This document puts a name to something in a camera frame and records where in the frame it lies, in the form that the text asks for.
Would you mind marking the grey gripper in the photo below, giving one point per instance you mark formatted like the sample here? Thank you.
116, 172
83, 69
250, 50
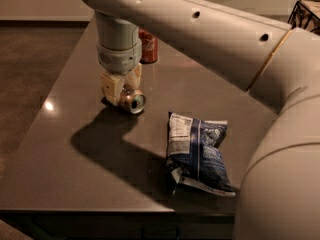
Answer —
120, 60

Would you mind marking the black wire basket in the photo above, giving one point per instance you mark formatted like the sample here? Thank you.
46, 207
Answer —
306, 15

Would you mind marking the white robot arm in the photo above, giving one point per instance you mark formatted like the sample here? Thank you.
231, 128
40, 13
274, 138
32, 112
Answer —
277, 64

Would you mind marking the orange soda can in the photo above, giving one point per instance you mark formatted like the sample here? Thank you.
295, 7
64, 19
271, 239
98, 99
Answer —
132, 100

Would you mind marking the red cola can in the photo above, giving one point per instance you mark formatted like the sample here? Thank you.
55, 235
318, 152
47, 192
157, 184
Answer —
149, 46

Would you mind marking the blue chip bag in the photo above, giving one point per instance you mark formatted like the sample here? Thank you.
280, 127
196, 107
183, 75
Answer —
193, 157

